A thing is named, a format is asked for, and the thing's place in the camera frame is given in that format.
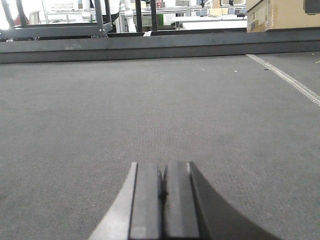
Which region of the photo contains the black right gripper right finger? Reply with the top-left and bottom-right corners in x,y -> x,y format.
163,162 -> 277,240

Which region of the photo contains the dark metal frame rack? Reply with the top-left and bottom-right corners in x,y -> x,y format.
0,0 -> 166,42

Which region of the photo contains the cardboard box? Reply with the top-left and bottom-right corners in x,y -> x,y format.
246,0 -> 320,33

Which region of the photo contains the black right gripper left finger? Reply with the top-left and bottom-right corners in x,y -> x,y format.
89,162 -> 162,240

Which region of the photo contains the white serrated strip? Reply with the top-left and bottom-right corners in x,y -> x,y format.
246,54 -> 320,107

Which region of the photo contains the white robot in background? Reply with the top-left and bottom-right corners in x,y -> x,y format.
82,0 -> 137,33

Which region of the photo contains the white background table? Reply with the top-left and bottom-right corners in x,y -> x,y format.
171,15 -> 247,31

